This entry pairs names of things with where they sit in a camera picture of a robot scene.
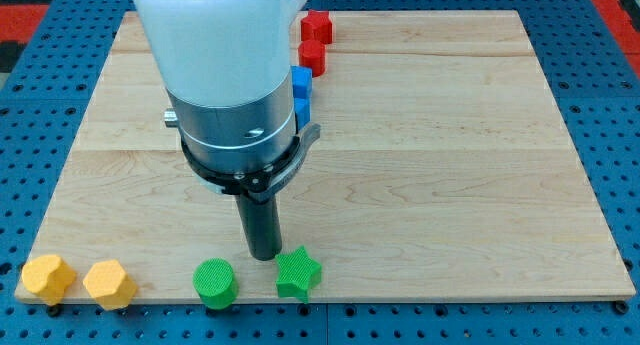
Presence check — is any black clamp ring with lever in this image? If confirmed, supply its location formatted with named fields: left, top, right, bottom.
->
left=179, top=122, right=322, bottom=204

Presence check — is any lower blue block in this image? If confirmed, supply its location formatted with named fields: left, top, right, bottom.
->
left=294, top=98, right=311, bottom=132

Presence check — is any yellow heart block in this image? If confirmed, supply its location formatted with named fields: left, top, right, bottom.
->
left=21, top=254, right=77, bottom=306

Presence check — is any red star block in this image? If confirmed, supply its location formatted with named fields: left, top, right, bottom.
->
left=300, top=10, right=333, bottom=45

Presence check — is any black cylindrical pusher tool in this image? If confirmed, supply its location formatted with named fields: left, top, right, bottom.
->
left=235, top=195, right=282, bottom=261

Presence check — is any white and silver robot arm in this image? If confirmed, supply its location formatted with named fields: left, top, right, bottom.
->
left=134, top=0, right=307, bottom=174

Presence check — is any green circle block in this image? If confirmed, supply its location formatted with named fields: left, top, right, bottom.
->
left=192, top=258, right=239, bottom=310

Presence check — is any red circle block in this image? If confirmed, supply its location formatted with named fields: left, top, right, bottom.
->
left=298, top=39, right=326, bottom=77

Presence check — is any upper blue block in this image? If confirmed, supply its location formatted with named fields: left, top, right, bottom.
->
left=291, top=66, right=313, bottom=99

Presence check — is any blue block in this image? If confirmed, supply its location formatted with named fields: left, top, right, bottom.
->
left=291, top=66, right=313, bottom=99
left=294, top=98, right=311, bottom=132

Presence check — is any green star block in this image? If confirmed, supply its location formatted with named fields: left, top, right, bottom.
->
left=275, top=246, right=322, bottom=304

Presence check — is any yellow hexagon block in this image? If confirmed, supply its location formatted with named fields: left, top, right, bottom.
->
left=82, top=259, right=138, bottom=311

